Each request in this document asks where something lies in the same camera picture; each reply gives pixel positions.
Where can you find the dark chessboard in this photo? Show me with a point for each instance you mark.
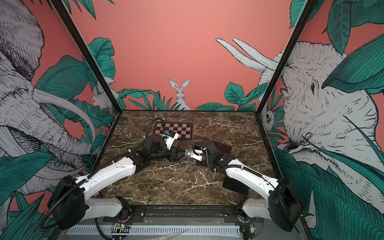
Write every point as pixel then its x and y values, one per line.
pixel 185 130

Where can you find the black corner frame post right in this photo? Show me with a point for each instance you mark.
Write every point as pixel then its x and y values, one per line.
pixel 297 31

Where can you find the black corner frame post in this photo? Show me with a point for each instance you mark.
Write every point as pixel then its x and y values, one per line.
pixel 297 31
pixel 66 18

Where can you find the purple smartphone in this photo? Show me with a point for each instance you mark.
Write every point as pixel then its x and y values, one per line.
pixel 235 186

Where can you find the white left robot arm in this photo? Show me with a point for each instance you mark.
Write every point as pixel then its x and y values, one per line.
pixel 71 201

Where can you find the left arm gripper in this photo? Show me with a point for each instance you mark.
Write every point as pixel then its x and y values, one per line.
pixel 172 158

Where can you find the white slotted cable duct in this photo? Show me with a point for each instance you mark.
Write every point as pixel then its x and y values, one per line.
pixel 158 230

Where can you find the black smartphone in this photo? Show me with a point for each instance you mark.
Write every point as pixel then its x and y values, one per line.
pixel 223 148

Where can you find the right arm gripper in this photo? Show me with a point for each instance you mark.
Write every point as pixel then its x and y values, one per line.
pixel 202 163

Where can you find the black corner frame post left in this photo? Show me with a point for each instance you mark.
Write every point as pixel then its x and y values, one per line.
pixel 66 18

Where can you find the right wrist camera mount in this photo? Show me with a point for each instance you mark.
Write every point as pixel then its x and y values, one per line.
pixel 190 153

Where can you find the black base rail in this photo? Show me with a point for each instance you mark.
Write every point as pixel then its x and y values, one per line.
pixel 229 213

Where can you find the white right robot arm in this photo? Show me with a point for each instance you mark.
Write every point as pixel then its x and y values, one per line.
pixel 281 202

